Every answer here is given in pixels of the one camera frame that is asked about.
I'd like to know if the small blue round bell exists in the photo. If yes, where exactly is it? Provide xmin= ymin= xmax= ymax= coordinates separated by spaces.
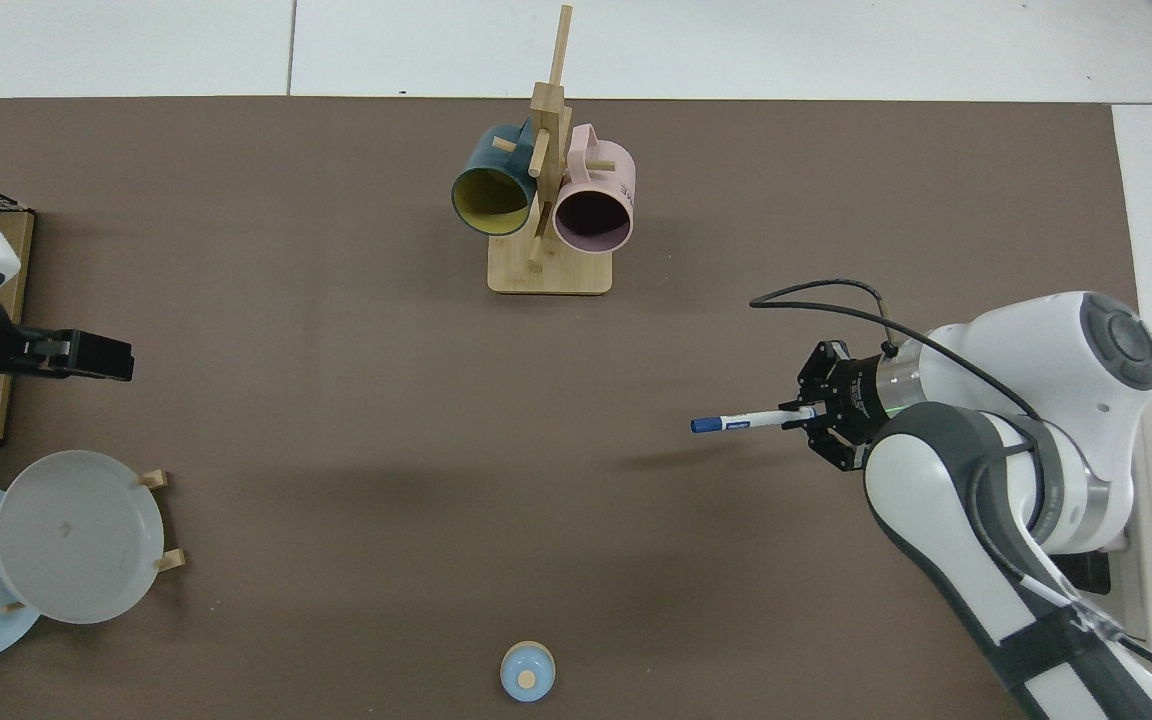
xmin=500 ymin=642 xmax=556 ymax=703

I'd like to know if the wooden plate rack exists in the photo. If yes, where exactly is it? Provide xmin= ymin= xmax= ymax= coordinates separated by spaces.
xmin=0 ymin=468 xmax=187 ymax=613

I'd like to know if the white marker with blue cap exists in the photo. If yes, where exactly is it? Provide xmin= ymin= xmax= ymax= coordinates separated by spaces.
xmin=691 ymin=405 xmax=817 ymax=434

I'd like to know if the dark teal mug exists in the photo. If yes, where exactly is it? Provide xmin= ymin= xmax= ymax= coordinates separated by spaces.
xmin=451 ymin=118 xmax=549 ymax=237

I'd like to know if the wooden cup stand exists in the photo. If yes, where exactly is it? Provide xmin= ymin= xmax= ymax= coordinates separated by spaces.
xmin=487 ymin=5 xmax=614 ymax=296

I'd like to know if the grey plate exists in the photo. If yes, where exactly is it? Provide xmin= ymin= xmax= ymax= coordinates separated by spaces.
xmin=0 ymin=450 xmax=165 ymax=625

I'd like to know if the pink mug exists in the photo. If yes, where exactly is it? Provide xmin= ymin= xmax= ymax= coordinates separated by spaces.
xmin=552 ymin=124 xmax=635 ymax=255

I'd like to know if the brown table cloth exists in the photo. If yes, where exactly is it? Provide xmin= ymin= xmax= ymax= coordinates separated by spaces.
xmin=0 ymin=96 xmax=1142 ymax=720

